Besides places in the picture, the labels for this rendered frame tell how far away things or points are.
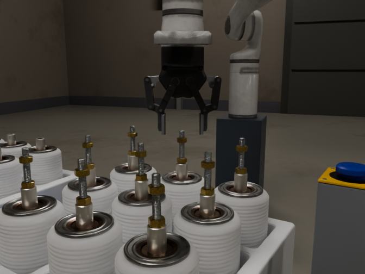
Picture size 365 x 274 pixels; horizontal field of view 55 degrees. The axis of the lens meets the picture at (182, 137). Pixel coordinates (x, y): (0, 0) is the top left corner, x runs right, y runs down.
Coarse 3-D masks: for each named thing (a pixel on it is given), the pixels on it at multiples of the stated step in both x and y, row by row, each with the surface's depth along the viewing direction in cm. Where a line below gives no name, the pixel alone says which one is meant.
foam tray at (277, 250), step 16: (272, 224) 62; (288, 224) 62; (272, 240) 56; (288, 240) 60; (240, 256) 53; (256, 256) 52; (272, 256) 52; (288, 256) 61; (0, 272) 47; (32, 272) 47; (48, 272) 48; (240, 272) 47; (256, 272) 48; (272, 272) 53; (288, 272) 62
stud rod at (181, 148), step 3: (180, 132) 63; (183, 132) 63; (180, 135) 63; (183, 135) 63; (180, 144) 64; (183, 144) 64; (180, 147) 64; (183, 147) 64; (180, 150) 64; (183, 150) 64; (180, 153) 64; (183, 153) 64; (180, 156) 64; (183, 156) 64
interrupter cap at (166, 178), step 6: (168, 174) 67; (174, 174) 67; (192, 174) 67; (198, 174) 67; (162, 180) 64; (168, 180) 63; (174, 180) 63; (180, 180) 63; (186, 180) 63; (192, 180) 63; (198, 180) 63
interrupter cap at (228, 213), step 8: (184, 208) 50; (192, 208) 51; (216, 208) 51; (224, 208) 51; (184, 216) 48; (192, 216) 48; (200, 216) 48; (216, 216) 48; (224, 216) 48; (232, 216) 48; (200, 224) 46; (208, 224) 46; (216, 224) 46
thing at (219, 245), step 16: (176, 224) 48; (192, 224) 46; (224, 224) 46; (240, 224) 48; (192, 240) 46; (208, 240) 45; (224, 240) 46; (240, 240) 49; (208, 256) 45; (224, 256) 46; (208, 272) 46; (224, 272) 47
